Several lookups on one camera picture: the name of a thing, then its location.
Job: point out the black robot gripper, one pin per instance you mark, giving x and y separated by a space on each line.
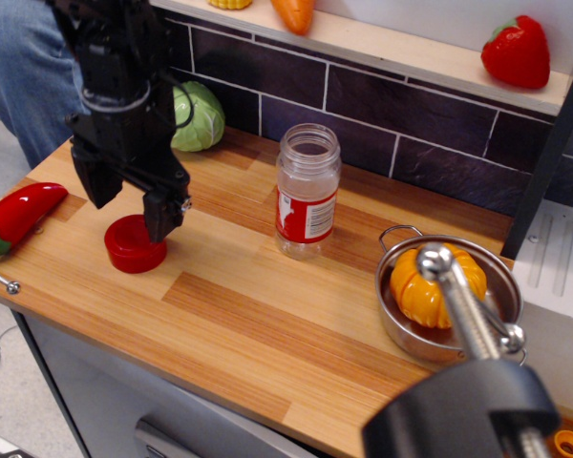
129 139

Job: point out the red plastic cap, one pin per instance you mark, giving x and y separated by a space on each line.
129 247

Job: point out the green toy cabbage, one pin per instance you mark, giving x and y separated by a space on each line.
200 117

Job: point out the red toy chili pepper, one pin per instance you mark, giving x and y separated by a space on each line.
20 210

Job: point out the person leg in jeans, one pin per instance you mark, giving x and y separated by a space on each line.
40 81

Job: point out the clear plastic spice jar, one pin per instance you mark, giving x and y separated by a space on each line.
308 176

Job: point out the yellow toy corn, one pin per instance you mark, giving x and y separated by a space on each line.
230 4

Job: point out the orange toy carrot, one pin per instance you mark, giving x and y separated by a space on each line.
297 15

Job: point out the wooden shelf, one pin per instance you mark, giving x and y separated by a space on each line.
392 51

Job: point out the orange toy pumpkin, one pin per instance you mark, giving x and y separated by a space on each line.
420 300

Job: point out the steel pot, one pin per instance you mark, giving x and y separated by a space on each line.
503 297

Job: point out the red toy strawberry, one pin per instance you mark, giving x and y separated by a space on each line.
518 54

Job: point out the black metal clamp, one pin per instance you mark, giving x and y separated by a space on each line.
486 407

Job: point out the white toy sink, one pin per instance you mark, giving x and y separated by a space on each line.
544 264

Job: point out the grey cabinet drawer handle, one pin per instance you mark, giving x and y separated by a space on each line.
152 442

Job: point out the black shelf post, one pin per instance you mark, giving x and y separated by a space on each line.
539 182

